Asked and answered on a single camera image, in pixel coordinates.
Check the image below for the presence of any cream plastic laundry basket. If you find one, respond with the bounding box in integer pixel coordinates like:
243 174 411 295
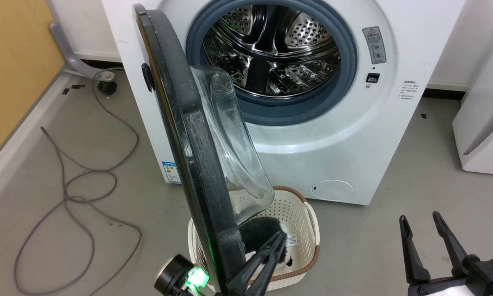
188 186 321 292

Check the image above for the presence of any small printed text sticker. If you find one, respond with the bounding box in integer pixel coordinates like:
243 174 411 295
399 80 419 100

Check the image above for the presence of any white front-load washing machine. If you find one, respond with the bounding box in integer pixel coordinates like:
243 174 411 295
102 0 467 206

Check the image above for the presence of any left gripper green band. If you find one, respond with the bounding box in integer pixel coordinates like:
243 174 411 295
154 231 288 296

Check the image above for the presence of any grey rubber door gasket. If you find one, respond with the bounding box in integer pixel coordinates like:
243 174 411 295
185 0 359 126

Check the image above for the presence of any grey warning label sticker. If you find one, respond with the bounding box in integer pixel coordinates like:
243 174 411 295
362 26 387 65

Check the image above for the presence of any blue energy label sticker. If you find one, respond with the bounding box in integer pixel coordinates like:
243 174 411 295
161 161 182 184

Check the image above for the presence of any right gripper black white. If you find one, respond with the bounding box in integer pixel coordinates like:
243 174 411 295
399 211 493 296

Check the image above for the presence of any thin grey floor cable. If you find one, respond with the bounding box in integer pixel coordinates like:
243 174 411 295
13 68 143 296

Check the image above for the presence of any stainless steel washer drum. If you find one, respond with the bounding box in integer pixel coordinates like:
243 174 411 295
203 3 341 98

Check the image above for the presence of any round white filter cover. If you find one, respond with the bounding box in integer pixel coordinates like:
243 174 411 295
312 180 355 202

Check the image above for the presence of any black and white plush toy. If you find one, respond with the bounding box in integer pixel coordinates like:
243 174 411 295
238 217 295 273

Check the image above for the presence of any grey drain hose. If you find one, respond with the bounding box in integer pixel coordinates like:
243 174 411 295
49 22 126 79

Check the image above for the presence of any black round washer door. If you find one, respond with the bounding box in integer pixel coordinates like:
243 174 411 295
134 3 276 296

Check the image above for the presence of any white cabinet appliance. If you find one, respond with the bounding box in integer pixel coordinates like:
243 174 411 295
452 25 493 176

